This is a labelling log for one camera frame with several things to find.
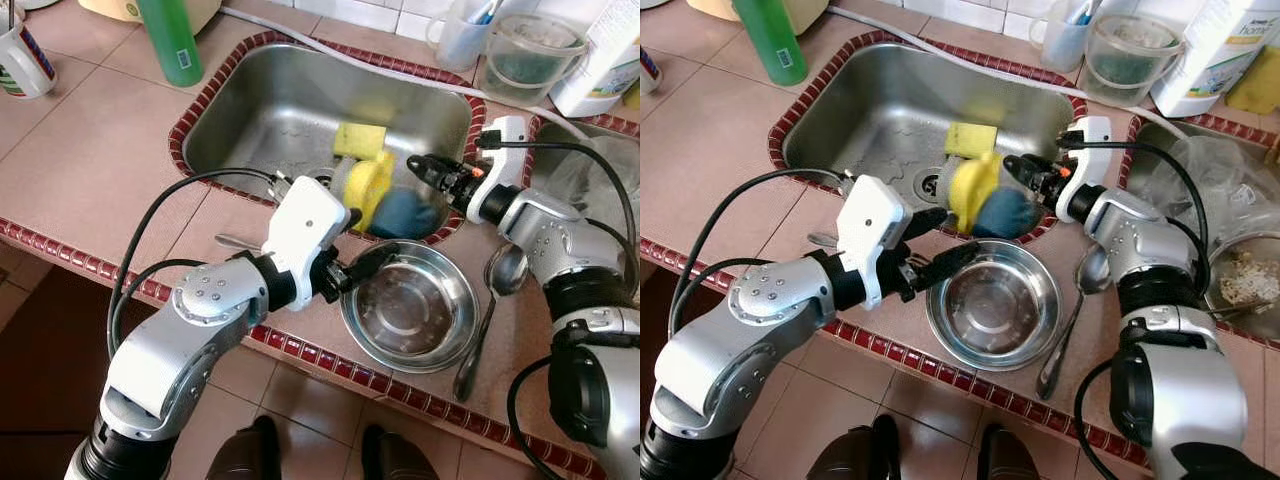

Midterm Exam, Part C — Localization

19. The steel bowl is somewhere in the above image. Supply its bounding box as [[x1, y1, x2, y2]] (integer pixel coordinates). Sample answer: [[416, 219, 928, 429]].
[[925, 239, 1064, 374], [340, 239, 482, 375]]

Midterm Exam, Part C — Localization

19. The large steel spoon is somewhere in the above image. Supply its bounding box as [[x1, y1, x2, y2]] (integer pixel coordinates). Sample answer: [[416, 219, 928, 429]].
[[452, 243, 530, 404], [1035, 245, 1114, 402]]

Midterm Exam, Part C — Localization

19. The clear plastic toothbrush cup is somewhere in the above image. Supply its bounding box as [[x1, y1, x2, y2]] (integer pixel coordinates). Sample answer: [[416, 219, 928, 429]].
[[1040, 0, 1101, 74], [427, 0, 501, 73]]

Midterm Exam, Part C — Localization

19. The clear plastic bag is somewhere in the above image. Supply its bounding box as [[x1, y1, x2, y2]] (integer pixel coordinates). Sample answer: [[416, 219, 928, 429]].
[[1140, 135, 1280, 251], [545, 135, 641, 236]]

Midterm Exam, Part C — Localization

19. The dark robot left foot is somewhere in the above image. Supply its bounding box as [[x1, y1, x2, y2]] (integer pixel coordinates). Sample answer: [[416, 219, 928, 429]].
[[805, 425, 903, 480], [205, 413, 283, 480]]

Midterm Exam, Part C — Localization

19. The dark robot foot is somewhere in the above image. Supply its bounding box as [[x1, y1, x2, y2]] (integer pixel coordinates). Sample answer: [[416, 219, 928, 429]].
[[805, 425, 903, 480], [205, 413, 283, 480], [975, 423, 1048, 480], [360, 423, 441, 480]]

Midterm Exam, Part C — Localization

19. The white bottle yellow cap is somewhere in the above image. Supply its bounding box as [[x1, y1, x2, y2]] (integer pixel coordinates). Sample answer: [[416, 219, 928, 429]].
[[1150, 0, 1280, 119], [548, 0, 641, 119]]

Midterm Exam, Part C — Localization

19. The dark robot right foot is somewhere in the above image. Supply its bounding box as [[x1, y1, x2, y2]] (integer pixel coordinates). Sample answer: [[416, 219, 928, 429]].
[[975, 423, 1048, 480], [360, 423, 441, 480]]

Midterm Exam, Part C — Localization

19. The white printed mug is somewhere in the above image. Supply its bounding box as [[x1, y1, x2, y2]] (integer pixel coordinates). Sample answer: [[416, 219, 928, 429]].
[[640, 45, 664, 97], [0, 12, 59, 99]]

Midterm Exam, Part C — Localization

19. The metal mesh strainer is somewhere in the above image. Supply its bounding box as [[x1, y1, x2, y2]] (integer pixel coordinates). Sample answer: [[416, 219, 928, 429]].
[[1203, 235, 1280, 319]]

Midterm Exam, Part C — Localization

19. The green plastic bottle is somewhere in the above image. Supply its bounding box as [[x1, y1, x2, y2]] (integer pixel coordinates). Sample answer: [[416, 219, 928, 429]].
[[135, 0, 205, 89], [732, 0, 809, 89]]

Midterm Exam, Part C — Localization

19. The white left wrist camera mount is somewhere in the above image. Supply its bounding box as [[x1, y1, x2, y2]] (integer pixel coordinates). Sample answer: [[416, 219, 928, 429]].
[[260, 175, 352, 313], [835, 175, 914, 313]]

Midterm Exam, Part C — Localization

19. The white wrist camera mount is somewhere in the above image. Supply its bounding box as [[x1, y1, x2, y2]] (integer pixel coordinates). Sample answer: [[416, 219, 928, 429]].
[[260, 175, 352, 313], [835, 175, 914, 313], [476, 115, 532, 223], [1057, 115, 1114, 219]]

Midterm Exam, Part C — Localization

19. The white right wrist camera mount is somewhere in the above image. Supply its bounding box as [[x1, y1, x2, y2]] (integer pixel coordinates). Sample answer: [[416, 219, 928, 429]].
[[476, 115, 532, 223], [1057, 115, 1114, 219]]

